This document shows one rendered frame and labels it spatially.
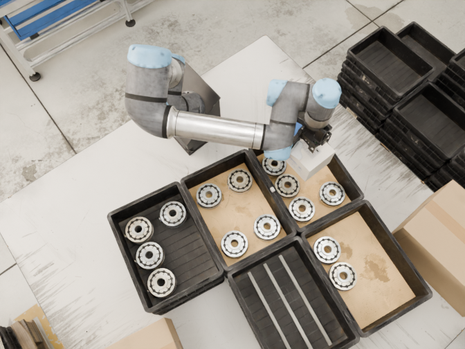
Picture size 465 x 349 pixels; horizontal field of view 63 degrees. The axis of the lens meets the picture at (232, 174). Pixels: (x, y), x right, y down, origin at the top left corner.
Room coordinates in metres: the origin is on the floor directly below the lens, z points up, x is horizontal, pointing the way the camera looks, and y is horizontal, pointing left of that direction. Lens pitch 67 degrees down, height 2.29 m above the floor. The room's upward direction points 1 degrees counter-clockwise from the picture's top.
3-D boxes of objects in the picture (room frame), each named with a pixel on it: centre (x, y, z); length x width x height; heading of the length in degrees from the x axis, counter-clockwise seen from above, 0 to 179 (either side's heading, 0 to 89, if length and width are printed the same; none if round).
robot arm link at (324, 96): (0.59, -0.25, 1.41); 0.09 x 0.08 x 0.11; 78
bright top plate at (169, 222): (0.45, 0.24, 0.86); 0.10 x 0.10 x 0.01
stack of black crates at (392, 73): (1.39, -0.89, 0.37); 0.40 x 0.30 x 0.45; 37
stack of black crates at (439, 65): (1.63, -1.22, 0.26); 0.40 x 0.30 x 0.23; 37
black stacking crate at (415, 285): (0.22, -0.46, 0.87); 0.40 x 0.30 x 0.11; 26
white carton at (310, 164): (0.61, -0.24, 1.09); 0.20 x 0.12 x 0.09; 37
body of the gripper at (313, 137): (0.59, -0.26, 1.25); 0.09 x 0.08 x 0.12; 37
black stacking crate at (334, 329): (0.09, -0.19, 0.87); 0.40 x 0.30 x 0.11; 26
